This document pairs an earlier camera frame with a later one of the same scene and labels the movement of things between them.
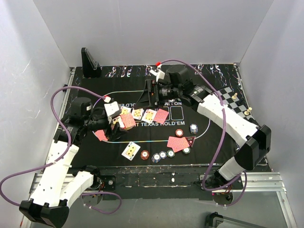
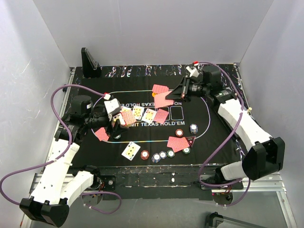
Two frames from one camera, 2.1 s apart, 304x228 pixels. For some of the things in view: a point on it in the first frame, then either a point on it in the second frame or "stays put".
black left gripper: [118, 131] stays put
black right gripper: [145, 100] → [181, 92]
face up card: [149, 115] stays put
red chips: [179, 132] stays put
